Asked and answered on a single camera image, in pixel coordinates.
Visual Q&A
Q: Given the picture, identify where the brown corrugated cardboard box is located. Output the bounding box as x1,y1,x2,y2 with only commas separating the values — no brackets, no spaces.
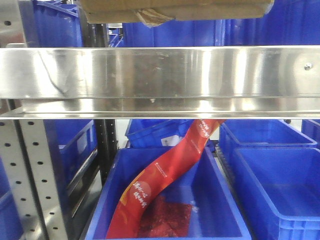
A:
79,0,274,27

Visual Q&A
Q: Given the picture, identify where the perforated steel shelf upright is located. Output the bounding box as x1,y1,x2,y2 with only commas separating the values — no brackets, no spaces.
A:
0,0,75,240

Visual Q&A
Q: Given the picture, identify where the blue bin rear centre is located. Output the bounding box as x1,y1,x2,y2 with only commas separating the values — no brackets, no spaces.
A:
125,119,194,149

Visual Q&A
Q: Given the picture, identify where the blue bin rear right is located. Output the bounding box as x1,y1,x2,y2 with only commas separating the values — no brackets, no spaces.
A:
218,119,317,166

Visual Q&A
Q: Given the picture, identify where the red crinkled packet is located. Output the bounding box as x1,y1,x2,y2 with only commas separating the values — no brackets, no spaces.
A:
137,195,193,238

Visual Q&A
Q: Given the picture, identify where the red printed snack bag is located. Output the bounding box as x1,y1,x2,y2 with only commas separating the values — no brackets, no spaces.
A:
106,119,224,239

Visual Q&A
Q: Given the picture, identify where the blue plastic bin centre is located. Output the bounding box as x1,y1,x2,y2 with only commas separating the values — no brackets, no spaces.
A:
85,147,252,240

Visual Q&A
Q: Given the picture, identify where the blue plastic bin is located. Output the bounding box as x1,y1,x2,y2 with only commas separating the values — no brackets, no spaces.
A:
233,147,320,240
85,147,252,240

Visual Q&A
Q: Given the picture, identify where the blue plastic bin right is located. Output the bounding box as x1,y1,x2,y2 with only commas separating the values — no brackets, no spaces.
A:
233,147,320,240

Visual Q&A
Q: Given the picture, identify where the blue bin upper left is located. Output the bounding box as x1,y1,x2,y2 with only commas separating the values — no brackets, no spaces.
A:
18,0,83,48

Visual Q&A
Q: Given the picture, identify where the blue bin far right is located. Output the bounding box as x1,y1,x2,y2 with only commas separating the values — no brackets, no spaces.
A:
301,119,320,149

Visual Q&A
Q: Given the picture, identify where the blue bin upper right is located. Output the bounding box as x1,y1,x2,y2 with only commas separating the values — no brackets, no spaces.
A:
123,0,320,48

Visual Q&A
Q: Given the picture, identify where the blue bin lower left corner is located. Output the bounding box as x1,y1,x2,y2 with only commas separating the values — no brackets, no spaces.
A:
0,160,23,240

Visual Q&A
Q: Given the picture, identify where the stainless steel shelf rail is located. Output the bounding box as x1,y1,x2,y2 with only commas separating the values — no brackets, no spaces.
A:
0,45,320,120

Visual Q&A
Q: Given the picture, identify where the black shelf post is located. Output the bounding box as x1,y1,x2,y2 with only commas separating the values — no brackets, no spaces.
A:
79,7,118,186

